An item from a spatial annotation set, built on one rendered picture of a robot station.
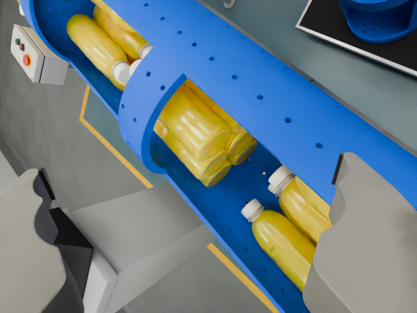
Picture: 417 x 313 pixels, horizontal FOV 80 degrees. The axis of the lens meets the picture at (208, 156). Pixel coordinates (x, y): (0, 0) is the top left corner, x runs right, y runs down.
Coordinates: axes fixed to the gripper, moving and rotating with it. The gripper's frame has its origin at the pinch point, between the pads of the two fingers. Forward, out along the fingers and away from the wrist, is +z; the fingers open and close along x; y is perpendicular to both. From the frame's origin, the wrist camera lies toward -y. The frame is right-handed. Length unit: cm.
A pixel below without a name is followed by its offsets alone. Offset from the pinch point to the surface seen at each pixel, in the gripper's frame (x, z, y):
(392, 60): 80, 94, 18
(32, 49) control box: -52, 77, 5
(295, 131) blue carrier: 10.4, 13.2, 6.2
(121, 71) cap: -15.6, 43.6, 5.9
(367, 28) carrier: 72, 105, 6
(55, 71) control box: -48, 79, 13
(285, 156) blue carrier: 8.9, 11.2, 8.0
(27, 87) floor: -233, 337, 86
